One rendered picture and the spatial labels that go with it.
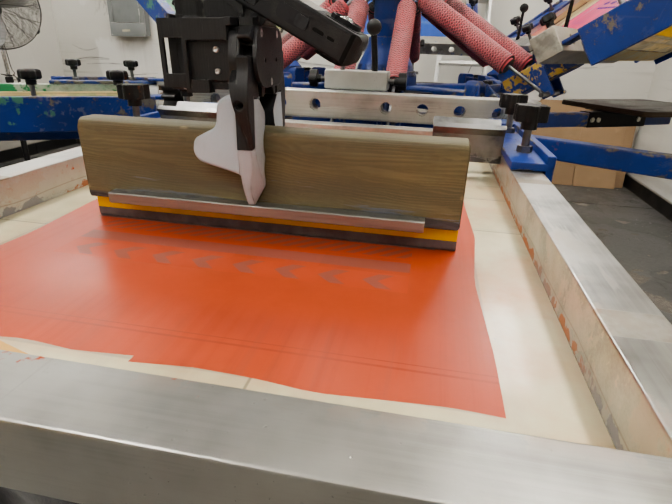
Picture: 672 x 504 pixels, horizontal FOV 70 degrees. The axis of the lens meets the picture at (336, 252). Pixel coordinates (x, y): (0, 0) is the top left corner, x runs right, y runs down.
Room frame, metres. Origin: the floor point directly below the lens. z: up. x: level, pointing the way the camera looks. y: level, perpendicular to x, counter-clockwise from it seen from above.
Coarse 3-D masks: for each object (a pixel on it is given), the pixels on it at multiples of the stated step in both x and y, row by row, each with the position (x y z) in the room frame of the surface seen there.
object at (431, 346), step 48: (240, 288) 0.31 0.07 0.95; (288, 288) 0.32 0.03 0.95; (336, 288) 0.32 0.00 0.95; (432, 288) 0.32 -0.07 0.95; (192, 336) 0.25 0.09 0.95; (240, 336) 0.25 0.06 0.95; (288, 336) 0.25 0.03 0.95; (336, 336) 0.25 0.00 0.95; (384, 336) 0.26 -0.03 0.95; (432, 336) 0.26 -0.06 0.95; (480, 336) 0.26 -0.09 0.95; (288, 384) 0.21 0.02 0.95; (336, 384) 0.21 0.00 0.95; (384, 384) 0.21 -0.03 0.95; (432, 384) 0.21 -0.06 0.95; (480, 384) 0.21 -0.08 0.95
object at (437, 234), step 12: (108, 204) 0.46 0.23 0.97; (120, 204) 0.46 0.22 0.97; (216, 216) 0.44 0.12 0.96; (228, 216) 0.44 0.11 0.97; (240, 216) 0.43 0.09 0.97; (324, 228) 0.42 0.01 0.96; (336, 228) 0.42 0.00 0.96; (348, 228) 0.41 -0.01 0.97; (360, 228) 0.41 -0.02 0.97; (372, 228) 0.41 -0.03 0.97; (444, 240) 0.40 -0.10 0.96; (456, 240) 0.40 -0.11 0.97
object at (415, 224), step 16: (112, 192) 0.43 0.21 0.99; (128, 192) 0.43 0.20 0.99; (144, 192) 0.43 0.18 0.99; (176, 208) 0.42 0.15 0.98; (192, 208) 0.42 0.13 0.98; (208, 208) 0.41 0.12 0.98; (224, 208) 0.41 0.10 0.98; (240, 208) 0.41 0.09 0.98; (256, 208) 0.40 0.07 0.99; (272, 208) 0.40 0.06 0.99; (288, 208) 0.40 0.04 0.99; (304, 208) 0.40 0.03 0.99; (320, 208) 0.40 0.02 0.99; (336, 224) 0.39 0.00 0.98; (352, 224) 0.39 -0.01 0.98; (368, 224) 0.39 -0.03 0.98; (384, 224) 0.38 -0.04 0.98; (400, 224) 0.38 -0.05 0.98; (416, 224) 0.38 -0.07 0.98
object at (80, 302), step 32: (64, 224) 0.43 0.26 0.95; (96, 224) 0.44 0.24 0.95; (192, 224) 0.44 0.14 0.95; (0, 256) 0.35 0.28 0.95; (32, 256) 0.36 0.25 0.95; (64, 256) 0.36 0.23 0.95; (0, 288) 0.30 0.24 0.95; (32, 288) 0.30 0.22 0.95; (64, 288) 0.30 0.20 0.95; (96, 288) 0.31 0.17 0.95; (128, 288) 0.31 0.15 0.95; (160, 288) 0.31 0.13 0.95; (192, 288) 0.31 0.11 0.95; (0, 320) 0.26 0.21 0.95; (32, 320) 0.26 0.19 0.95; (64, 320) 0.26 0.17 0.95; (96, 320) 0.26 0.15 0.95; (128, 320) 0.26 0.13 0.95; (160, 320) 0.27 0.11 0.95; (128, 352) 0.23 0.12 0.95
